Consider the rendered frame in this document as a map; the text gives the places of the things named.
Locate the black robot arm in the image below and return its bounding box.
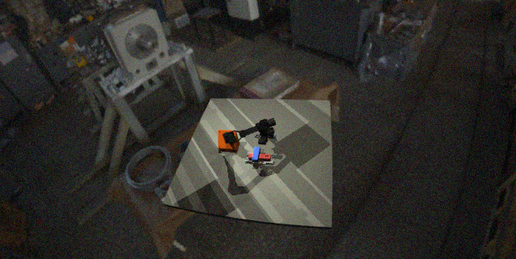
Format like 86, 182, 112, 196
223, 118, 276, 144

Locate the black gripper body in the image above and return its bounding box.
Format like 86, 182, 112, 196
258, 131, 267, 145

